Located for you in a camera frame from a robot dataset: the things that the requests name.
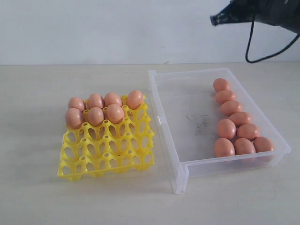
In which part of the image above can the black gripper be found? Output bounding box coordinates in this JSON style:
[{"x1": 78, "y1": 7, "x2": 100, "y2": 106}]
[{"x1": 210, "y1": 0, "x2": 300, "y2": 34}]

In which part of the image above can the brown egg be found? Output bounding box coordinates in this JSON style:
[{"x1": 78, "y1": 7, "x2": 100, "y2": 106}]
[
  {"x1": 213, "y1": 78, "x2": 231, "y2": 93},
  {"x1": 88, "y1": 93, "x2": 105, "y2": 109},
  {"x1": 221, "y1": 100, "x2": 243, "y2": 116},
  {"x1": 233, "y1": 138, "x2": 256, "y2": 155},
  {"x1": 87, "y1": 107, "x2": 105, "y2": 127},
  {"x1": 215, "y1": 90, "x2": 237, "y2": 105},
  {"x1": 236, "y1": 123, "x2": 260, "y2": 141},
  {"x1": 127, "y1": 90, "x2": 143, "y2": 109},
  {"x1": 217, "y1": 119, "x2": 236, "y2": 140},
  {"x1": 106, "y1": 104, "x2": 125, "y2": 124},
  {"x1": 229, "y1": 112, "x2": 253, "y2": 127},
  {"x1": 214, "y1": 138, "x2": 235, "y2": 158},
  {"x1": 105, "y1": 92, "x2": 123, "y2": 107},
  {"x1": 65, "y1": 108, "x2": 85, "y2": 129},
  {"x1": 68, "y1": 97, "x2": 86, "y2": 112},
  {"x1": 253, "y1": 136, "x2": 274, "y2": 152}
]

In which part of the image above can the clear plastic box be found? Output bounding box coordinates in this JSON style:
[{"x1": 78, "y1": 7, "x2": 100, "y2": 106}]
[{"x1": 149, "y1": 68, "x2": 291, "y2": 194}]

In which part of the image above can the yellow plastic egg tray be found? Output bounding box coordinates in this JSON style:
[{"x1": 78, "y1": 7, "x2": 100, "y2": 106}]
[{"x1": 58, "y1": 102, "x2": 154, "y2": 180}]

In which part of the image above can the black cable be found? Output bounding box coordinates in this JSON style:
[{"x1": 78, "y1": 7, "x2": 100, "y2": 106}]
[{"x1": 245, "y1": 16, "x2": 300, "y2": 64}]

